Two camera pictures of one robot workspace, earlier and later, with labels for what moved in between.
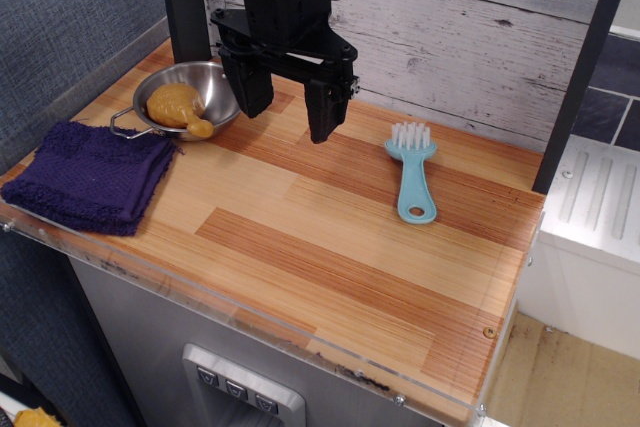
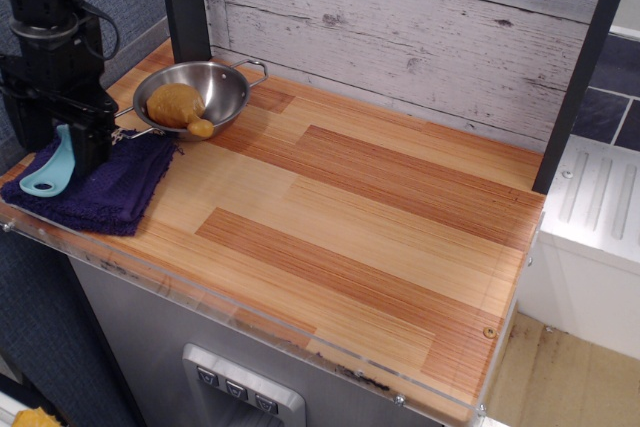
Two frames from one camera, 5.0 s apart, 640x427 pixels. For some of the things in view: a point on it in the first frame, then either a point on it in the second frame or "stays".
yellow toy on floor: (36, 417) stays
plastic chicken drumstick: (179, 105) stays
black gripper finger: (252, 82) → (35, 120)
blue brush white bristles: (412, 143) → (56, 169)
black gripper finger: (326, 108) → (92, 145)
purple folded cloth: (92, 176) stays
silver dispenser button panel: (228, 394) stays
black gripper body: (285, 26) → (58, 73)
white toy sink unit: (582, 276) stays
